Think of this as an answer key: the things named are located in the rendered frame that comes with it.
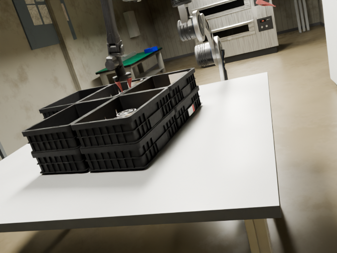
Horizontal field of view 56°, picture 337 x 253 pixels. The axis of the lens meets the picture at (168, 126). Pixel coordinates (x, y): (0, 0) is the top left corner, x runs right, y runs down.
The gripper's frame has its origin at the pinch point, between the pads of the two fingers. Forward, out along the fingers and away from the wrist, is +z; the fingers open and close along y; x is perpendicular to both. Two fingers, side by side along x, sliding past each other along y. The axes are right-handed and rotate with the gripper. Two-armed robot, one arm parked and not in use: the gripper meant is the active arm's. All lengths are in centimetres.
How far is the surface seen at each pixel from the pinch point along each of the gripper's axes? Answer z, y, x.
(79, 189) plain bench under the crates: 20, -41, -62
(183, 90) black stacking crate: 4.7, 24.3, -28.3
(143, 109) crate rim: -2, -6, -61
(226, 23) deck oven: 18, 323, 438
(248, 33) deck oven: 50, 354, 410
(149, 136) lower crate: 9, -8, -63
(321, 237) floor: 91, 60, -74
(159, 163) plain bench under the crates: 20, -8, -68
